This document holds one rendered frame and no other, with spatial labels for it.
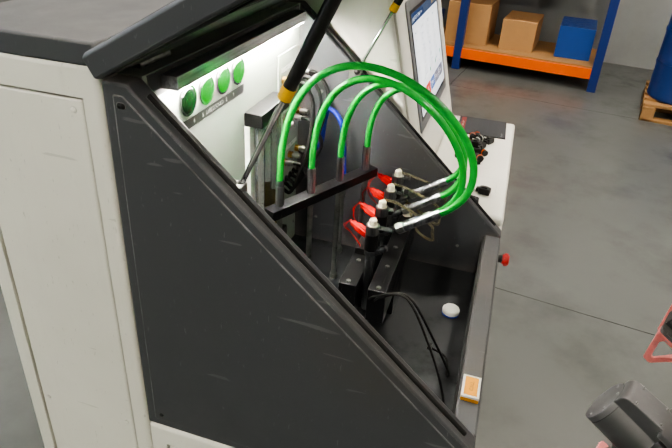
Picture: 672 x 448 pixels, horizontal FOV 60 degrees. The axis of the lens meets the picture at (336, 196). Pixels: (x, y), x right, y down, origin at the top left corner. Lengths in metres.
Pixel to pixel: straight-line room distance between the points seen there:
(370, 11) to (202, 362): 0.84
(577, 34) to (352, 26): 5.08
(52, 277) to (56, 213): 0.14
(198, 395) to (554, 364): 1.82
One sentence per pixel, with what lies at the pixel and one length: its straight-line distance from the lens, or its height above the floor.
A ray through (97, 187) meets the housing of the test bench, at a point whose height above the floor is 1.28.
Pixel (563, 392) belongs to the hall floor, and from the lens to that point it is 2.55.
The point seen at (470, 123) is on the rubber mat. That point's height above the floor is 0.98.
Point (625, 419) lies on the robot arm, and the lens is 0.76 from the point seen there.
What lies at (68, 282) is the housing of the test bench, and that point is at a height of 1.08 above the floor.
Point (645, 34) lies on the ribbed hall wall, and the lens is 7.51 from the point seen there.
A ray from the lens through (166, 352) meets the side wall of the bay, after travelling 1.07.
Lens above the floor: 1.71
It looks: 29 degrees down
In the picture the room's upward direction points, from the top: 4 degrees clockwise
